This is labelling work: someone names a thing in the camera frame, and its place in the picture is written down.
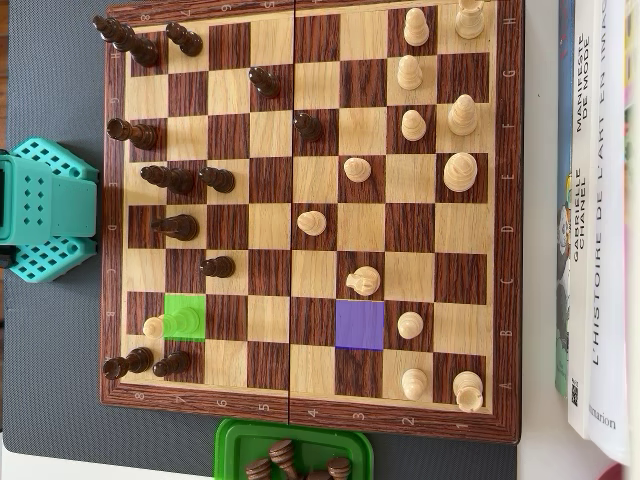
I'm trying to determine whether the light wooden king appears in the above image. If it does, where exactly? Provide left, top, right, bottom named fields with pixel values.
left=442, top=151, right=480, bottom=194

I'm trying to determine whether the light wooden queen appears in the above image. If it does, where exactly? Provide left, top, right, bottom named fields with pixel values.
left=142, top=306, right=202, bottom=340

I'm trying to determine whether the dark wooden rook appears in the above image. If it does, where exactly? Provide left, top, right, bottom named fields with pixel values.
left=106, top=117, right=160, bottom=152
left=102, top=346, right=156, bottom=380

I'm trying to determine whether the light wooden bishop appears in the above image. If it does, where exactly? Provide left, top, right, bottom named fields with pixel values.
left=447, top=93, right=479, bottom=138

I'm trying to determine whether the illustrated cartoon book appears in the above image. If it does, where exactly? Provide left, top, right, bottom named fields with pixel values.
left=553, top=0, right=576, bottom=399

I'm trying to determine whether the light wooden knight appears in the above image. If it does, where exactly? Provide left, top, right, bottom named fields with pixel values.
left=345, top=265, right=382, bottom=297

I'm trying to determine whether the light wooden pawn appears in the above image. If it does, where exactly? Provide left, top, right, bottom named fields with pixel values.
left=401, top=367, right=430, bottom=402
left=342, top=156, right=373, bottom=184
left=396, top=53, right=425, bottom=92
left=402, top=7, right=432, bottom=48
left=396, top=310, right=426, bottom=340
left=400, top=108, right=428, bottom=143
left=296, top=209, right=328, bottom=238

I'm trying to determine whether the green plastic tray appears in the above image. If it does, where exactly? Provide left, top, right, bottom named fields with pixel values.
left=213, top=417, right=375, bottom=480

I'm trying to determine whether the white Gabrielle Chanel book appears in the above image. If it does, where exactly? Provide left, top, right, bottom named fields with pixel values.
left=566, top=0, right=599, bottom=441

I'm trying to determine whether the light wooden rook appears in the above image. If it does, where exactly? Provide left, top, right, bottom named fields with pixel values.
left=451, top=369, right=486, bottom=414
left=454, top=0, right=487, bottom=41

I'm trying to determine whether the wooden folding chessboard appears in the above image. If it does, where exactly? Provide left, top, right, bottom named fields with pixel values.
left=98, top=0, right=526, bottom=446

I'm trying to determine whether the dark wooden pawn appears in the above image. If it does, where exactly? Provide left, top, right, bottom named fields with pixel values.
left=247, top=66, right=282, bottom=100
left=197, top=166, right=237, bottom=196
left=152, top=350, right=193, bottom=380
left=164, top=21, right=205, bottom=58
left=292, top=111, right=325, bottom=143
left=268, top=438, right=297, bottom=477
left=198, top=255, right=237, bottom=281

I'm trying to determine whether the dark wooden king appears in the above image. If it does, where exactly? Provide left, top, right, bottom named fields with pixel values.
left=92, top=13, right=162, bottom=70

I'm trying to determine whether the dark wooden queen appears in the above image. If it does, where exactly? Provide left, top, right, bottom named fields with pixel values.
left=139, top=164, right=197, bottom=197

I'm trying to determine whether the white Histoire de l'art book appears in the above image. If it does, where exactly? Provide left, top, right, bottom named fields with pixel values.
left=585, top=0, right=632, bottom=466

